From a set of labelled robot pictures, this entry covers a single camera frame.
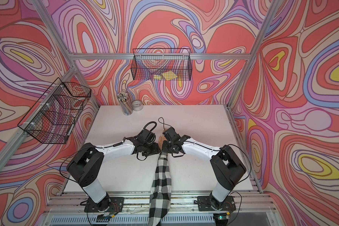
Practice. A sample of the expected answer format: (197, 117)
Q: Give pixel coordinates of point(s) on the black wire basket back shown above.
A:
(144, 67)

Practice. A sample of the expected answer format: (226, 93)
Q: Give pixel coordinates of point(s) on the yellow sticky notes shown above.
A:
(167, 76)

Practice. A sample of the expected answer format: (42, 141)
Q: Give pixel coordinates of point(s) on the black wire basket left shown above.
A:
(54, 115)

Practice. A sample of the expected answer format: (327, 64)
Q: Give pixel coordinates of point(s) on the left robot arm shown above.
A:
(85, 165)

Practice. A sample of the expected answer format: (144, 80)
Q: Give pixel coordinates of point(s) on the black wire basket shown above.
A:
(144, 67)
(54, 115)

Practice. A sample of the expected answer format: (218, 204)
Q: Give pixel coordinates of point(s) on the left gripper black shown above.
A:
(156, 149)

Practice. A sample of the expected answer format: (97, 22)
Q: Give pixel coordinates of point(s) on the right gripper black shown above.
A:
(166, 150)

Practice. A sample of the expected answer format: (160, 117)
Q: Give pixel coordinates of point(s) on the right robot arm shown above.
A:
(227, 166)

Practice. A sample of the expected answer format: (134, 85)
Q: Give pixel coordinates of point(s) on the plaid sleeve mannequin forearm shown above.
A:
(160, 194)

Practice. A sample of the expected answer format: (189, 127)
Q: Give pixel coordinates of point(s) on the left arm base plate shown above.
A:
(110, 205)

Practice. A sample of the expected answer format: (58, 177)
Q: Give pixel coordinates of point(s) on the mannequin hand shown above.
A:
(160, 141)

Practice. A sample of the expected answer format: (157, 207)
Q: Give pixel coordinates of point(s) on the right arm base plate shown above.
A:
(209, 203)

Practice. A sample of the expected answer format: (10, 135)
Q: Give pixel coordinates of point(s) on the cup of pencils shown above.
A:
(124, 101)

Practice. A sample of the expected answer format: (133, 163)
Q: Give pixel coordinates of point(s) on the aluminium frame rail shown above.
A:
(127, 56)

